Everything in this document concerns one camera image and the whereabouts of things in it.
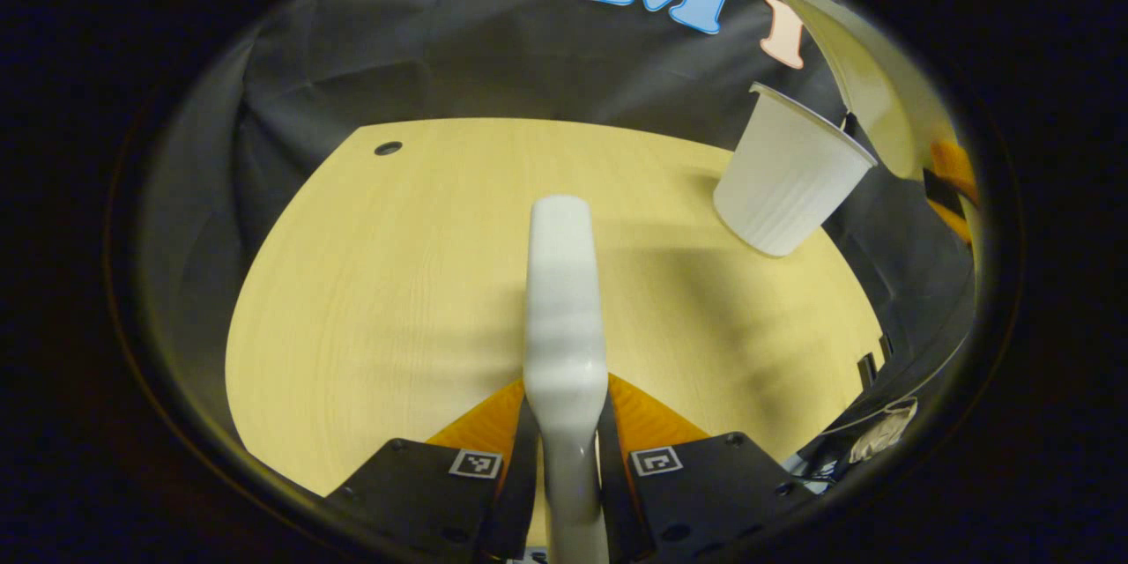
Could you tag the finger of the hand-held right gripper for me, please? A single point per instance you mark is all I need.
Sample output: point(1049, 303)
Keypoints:
point(953, 163)
point(950, 213)

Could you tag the white ribbed garbage bin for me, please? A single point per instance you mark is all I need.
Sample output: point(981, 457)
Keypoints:
point(784, 176)

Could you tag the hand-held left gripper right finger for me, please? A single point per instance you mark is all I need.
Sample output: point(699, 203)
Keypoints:
point(705, 489)

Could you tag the grey dustpan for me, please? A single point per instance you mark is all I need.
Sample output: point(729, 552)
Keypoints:
point(872, 79)

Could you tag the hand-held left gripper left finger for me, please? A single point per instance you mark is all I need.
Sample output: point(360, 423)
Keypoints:
point(423, 485)

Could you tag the small grey broom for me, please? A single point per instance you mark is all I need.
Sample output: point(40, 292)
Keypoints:
point(564, 300)

